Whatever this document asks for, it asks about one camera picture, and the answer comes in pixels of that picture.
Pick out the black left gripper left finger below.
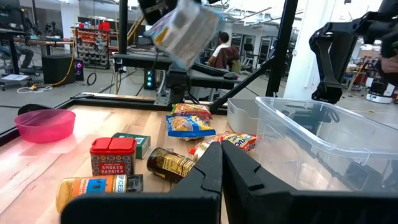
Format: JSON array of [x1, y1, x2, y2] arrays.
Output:
[[60, 141, 223, 224]]

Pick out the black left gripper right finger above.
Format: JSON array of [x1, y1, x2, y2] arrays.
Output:
[[221, 140, 398, 224]]

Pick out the dark jar yellow label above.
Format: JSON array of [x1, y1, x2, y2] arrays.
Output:
[[146, 147, 197, 184]]

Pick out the orange label spice bottle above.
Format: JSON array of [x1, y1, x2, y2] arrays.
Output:
[[55, 174, 144, 214]]

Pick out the small green box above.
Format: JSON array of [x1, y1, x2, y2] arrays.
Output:
[[111, 132, 152, 160]]

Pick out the red paprika spice tin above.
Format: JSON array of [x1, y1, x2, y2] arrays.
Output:
[[89, 137, 137, 177]]

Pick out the red ramen noodle packet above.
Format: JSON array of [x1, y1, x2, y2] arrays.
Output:
[[170, 103, 214, 121], [189, 131, 257, 162]]

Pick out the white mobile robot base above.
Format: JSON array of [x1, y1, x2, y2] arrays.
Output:
[[366, 77, 394, 105]]

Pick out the black desk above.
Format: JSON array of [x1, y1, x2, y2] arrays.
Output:
[[112, 51, 243, 91]]

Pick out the computer tower green lights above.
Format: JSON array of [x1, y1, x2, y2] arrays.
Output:
[[144, 70, 156, 91]]

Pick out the parts drawer rack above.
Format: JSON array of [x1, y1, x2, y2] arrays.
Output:
[[73, 21, 112, 70]]

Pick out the person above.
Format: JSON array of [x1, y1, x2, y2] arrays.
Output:
[[207, 30, 233, 70], [0, 43, 34, 74]]

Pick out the black keyboard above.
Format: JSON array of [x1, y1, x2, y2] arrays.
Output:
[[191, 62, 231, 77]]

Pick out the clear plastic storage bin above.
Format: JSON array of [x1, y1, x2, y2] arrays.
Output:
[[254, 96, 398, 194]]

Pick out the chair with maroon jacket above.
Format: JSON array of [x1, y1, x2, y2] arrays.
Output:
[[214, 45, 242, 74]]

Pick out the small white plastic bin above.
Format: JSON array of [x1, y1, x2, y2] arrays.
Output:
[[226, 98, 261, 135]]

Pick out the computer tower purple light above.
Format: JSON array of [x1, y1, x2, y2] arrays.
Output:
[[42, 54, 85, 85]]

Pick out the wooden workbench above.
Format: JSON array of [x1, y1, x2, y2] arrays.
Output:
[[0, 29, 75, 75]]

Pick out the pink plastic bowl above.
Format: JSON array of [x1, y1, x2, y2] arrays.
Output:
[[14, 108, 76, 144]]

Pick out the white paper sheet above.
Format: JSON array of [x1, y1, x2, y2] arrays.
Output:
[[0, 73, 30, 84]]

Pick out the person's hand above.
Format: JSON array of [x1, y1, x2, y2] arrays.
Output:
[[379, 55, 398, 74]]

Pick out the black aluminium table frame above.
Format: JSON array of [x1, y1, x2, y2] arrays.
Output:
[[0, 0, 299, 147]]

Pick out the yellow hose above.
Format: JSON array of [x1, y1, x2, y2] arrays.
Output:
[[30, 40, 77, 91]]

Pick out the white floor cable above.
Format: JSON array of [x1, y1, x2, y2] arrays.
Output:
[[17, 85, 53, 94]]

